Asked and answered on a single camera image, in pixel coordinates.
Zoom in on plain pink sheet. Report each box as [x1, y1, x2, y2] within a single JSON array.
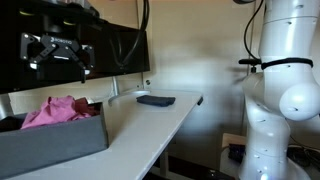
[[20, 95, 101, 131]]

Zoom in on black cable strapped to arm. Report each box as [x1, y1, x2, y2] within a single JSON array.
[[238, 0, 314, 74]]

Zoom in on black floor cables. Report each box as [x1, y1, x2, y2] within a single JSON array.
[[286, 144, 320, 171]]

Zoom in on silver monitor stand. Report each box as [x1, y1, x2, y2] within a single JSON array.
[[0, 93, 17, 122], [108, 75, 152, 105]]

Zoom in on black monitor without logo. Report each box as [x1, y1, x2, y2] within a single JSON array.
[[0, 0, 78, 95]]

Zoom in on dark folded towel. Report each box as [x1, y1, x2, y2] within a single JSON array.
[[135, 94, 177, 108]]

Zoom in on black device on floor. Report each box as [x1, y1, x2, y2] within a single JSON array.
[[228, 143, 248, 164]]

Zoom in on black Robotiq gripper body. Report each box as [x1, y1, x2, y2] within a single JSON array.
[[39, 33, 76, 62]]

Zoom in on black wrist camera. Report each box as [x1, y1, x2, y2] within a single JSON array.
[[16, 4, 101, 34]]

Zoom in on white desk leg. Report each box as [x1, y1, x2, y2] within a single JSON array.
[[159, 151, 170, 178]]

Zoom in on grey fabric box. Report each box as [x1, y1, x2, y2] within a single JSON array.
[[0, 101, 110, 180]]

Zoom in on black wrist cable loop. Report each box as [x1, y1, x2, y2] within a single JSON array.
[[109, 0, 150, 68]]

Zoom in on black monitor with logo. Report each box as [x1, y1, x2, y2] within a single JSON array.
[[71, 19, 151, 81]]

